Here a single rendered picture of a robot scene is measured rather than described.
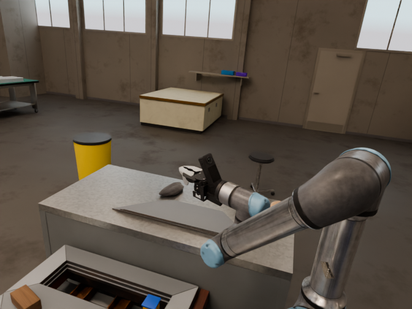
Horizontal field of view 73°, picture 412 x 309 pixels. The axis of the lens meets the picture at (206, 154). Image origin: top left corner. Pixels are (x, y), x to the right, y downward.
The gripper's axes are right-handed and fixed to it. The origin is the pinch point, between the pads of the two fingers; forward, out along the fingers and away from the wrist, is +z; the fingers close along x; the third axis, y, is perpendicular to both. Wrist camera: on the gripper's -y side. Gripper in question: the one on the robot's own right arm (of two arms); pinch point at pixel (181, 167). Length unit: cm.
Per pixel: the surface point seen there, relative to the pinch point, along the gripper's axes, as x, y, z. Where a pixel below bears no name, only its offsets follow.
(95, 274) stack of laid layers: -27, 58, 34
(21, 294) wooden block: -55, 47, 37
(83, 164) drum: 64, 113, 251
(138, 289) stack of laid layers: -18, 60, 13
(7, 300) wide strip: -59, 52, 43
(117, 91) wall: 434, 170, 770
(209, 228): 17.1, 41.1, 1.5
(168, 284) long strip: -8, 59, 5
